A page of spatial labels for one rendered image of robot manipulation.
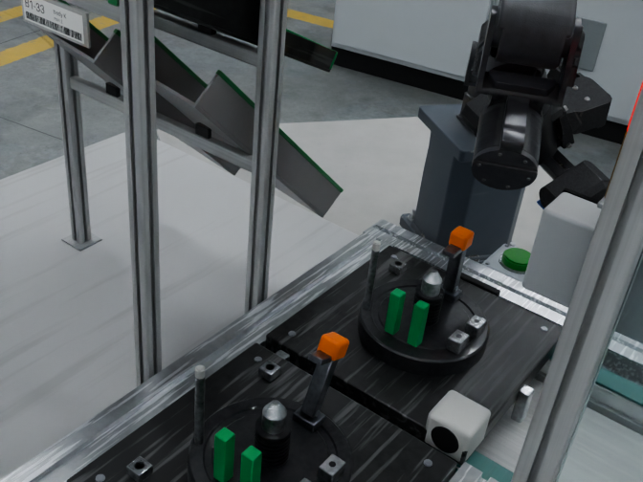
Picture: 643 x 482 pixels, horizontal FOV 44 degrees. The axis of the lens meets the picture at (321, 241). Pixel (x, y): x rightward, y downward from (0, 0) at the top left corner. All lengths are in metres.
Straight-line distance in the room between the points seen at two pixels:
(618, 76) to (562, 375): 3.27
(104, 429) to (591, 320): 0.44
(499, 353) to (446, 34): 3.18
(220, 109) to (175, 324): 0.32
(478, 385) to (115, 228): 0.62
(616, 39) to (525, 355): 2.99
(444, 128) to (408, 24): 2.93
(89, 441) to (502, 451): 0.40
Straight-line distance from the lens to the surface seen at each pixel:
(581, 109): 0.83
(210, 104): 0.81
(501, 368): 0.86
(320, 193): 0.98
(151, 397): 0.80
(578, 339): 0.60
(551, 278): 0.61
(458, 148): 1.07
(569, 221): 0.58
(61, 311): 1.06
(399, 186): 1.38
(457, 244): 0.85
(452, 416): 0.76
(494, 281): 1.00
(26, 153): 3.32
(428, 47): 4.02
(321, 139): 1.50
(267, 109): 0.82
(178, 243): 1.18
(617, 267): 0.55
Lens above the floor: 1.51
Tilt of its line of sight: 33 degrees down
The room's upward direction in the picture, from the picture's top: 6 degrees clockwise
